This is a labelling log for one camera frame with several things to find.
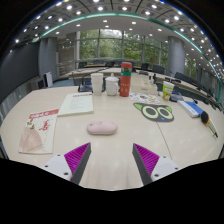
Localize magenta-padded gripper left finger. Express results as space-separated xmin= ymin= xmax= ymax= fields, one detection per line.
xmin=42 ymin=142 xmax=92 ymax=186

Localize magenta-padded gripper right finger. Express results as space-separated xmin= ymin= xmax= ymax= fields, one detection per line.
xmin=131 ymin=143 xmax=183 ymax=186

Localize pink computer mouse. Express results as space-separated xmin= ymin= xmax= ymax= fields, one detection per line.
xmin=86 ymin=120 xmax=119 ymax=136

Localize black cat-face mouse pad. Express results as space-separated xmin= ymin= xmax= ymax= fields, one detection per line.
xmin=133 ymin=102 xmax=175 ymax=123

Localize red and white fan-print brochure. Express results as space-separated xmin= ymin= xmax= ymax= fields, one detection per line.
xmin=18 ymin=108 xmax=60 ymax=155

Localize cream printed document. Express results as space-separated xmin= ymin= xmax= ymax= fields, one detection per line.
xmin=57 ymin=92 xmax=95 ymax=117

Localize colourful sticker sheet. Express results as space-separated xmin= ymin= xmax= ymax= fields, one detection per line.
xmin=129 ymin=92 xmax=161 ymax=104

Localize blue and white book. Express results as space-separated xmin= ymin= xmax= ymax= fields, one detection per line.
xmin=176 ymin=99 xmax=205 ymax=119

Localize black handheld microphone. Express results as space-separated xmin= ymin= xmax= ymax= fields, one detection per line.
xmin=200 ymin=110 xmax=219 ymax=139

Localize black desk microphone unit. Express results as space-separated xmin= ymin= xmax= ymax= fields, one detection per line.
xmin=77 ymin=78 xmax=107 ymax=93

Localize green and white paper cup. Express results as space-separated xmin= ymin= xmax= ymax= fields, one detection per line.
xmin=162 ymin=80 xmax=175 ymax=102

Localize white cardboard box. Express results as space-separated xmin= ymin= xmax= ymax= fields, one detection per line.
xmin=131 ymin=75 xmax=159 ymax=96

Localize stack of white paper cups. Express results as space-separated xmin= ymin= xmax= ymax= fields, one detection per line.
xmin=90 ymin=72 xmax=104 ymax=97

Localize white lidded mug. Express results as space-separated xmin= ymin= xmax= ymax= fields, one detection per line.
xmin=105 ymin=73 xmax=120 ymax=97

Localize red bottle with green band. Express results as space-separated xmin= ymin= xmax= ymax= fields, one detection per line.
xmin=119 ymin=61 xmax=133 ymax=98

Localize white floor-standing unit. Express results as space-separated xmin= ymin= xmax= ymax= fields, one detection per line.
xmin=43 ymin=71 xmax=54 ymax=88

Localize long curved conference desk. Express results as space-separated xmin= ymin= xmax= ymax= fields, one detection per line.
xmin=58 ymin=65 xmax=223 ymax=111

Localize dark office chairs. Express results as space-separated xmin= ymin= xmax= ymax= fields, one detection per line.
xmin=78 ymin=59 xmax=201 ymax=84

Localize ceiling lights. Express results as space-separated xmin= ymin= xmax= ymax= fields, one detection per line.
xmin=13 ymin=0 xmax=224 ymax=73

